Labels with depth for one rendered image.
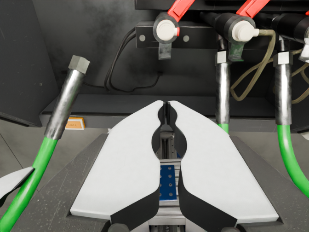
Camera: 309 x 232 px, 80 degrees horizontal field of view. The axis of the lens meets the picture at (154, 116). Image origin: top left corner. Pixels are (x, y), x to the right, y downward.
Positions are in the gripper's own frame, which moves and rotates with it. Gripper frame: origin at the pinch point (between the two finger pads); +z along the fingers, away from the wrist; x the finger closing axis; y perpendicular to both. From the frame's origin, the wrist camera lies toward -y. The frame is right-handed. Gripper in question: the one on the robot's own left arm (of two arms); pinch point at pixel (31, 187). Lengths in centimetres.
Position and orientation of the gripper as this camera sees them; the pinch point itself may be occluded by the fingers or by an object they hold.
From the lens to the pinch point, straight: 22.9
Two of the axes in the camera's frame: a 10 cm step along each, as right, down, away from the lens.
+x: 7.8, 6.2, 1.0
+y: -2.8, 2.0, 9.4
